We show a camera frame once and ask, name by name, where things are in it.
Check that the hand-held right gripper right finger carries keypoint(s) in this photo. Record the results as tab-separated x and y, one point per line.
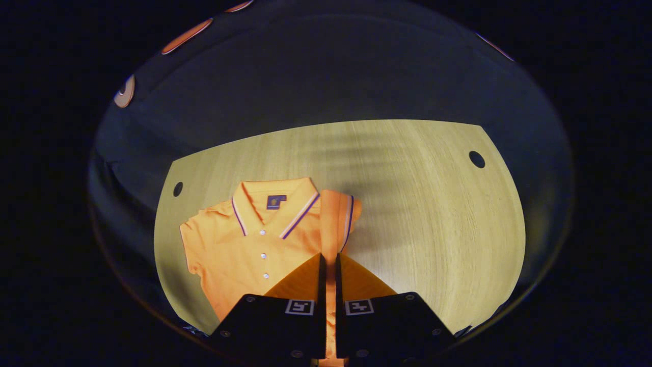
340	326

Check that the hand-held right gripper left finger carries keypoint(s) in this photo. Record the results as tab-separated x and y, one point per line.
321	326

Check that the orange T-shirt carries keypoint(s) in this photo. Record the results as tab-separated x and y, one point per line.
239	255

